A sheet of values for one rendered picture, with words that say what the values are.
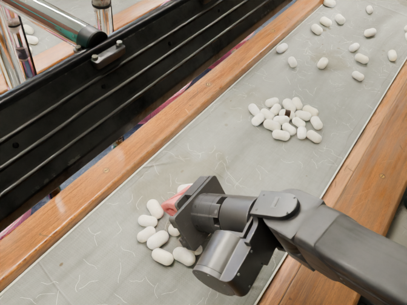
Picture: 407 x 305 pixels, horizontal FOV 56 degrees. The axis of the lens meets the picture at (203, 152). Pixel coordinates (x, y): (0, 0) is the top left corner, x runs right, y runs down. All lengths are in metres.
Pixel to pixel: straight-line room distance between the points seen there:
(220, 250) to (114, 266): 0.21
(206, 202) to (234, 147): 0.25
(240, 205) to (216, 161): 0.25
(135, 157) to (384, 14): 0.96
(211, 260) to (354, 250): 0.16
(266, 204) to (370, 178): 0.35
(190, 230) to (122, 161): 0.21
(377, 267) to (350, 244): 0.03
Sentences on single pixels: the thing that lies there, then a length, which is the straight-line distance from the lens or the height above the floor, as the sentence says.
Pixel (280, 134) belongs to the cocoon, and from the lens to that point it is 0.79.
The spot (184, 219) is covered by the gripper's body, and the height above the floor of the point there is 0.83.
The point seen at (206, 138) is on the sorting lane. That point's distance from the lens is 0.77.
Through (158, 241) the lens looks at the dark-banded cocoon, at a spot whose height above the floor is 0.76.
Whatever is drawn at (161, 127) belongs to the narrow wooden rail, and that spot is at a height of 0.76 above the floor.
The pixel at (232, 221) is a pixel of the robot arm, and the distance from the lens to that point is 0.49.
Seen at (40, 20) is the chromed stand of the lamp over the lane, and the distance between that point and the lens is 0.37.
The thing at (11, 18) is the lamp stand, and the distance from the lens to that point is 0.79.
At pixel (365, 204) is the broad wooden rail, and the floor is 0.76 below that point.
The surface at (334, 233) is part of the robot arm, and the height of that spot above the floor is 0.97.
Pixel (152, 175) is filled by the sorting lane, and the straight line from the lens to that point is 0.70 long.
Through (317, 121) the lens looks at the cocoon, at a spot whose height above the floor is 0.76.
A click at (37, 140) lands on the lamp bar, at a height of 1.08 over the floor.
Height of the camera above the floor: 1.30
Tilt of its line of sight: 49 degrees down
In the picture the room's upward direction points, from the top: 8 degrees clockwise
